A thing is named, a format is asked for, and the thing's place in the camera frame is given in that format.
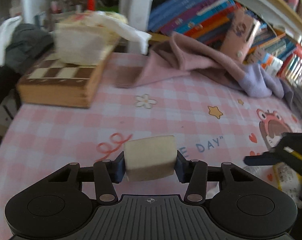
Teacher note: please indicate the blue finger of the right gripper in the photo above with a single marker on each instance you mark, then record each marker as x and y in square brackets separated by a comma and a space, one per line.
[266, 159]

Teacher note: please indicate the orange white medicine boxes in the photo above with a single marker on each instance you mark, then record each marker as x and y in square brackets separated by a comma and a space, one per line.
[267, 61]

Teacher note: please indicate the pile of clothes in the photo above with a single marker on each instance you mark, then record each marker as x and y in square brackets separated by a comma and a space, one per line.
[21, 44]

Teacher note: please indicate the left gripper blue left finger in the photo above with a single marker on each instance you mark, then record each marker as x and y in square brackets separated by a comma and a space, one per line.
[107, 173]

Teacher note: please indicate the cream tissue pack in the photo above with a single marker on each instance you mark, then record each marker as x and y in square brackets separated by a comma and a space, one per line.
[87, 38]

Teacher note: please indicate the pink purple cloth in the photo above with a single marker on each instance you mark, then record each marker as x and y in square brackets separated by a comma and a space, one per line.
[181, 55]

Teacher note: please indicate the small white dropper bottle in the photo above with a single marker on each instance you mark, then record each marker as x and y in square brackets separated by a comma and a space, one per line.
[280, 176]

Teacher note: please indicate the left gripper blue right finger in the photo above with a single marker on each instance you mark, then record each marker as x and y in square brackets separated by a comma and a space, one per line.
[193, 173]

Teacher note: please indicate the wooden chess board box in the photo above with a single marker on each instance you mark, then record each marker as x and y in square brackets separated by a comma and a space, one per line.
[52, 82]

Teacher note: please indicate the pink cylindrical holder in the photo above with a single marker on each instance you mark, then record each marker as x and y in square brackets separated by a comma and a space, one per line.
[240, 36]

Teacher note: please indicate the row of blue books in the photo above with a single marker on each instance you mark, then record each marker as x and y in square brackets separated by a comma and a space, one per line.
[188, 17]

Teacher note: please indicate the red dictionary books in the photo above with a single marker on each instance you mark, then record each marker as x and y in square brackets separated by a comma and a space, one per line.
[291, 69]

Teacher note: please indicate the pink checked tablecloth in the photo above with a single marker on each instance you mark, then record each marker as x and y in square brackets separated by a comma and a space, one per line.
[210, 122]

